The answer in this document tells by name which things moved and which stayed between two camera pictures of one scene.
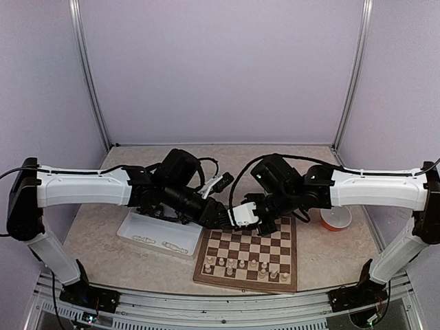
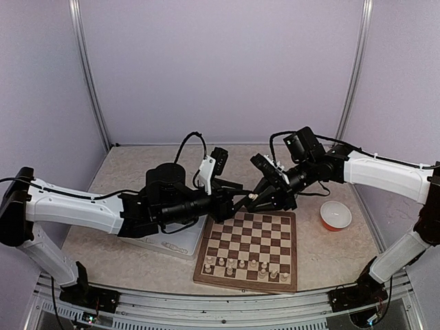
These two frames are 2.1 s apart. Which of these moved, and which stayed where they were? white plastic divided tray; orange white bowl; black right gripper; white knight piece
Moved: black right gripper
Stayed: white knight piece; orange white bowl; white plastic divided tray
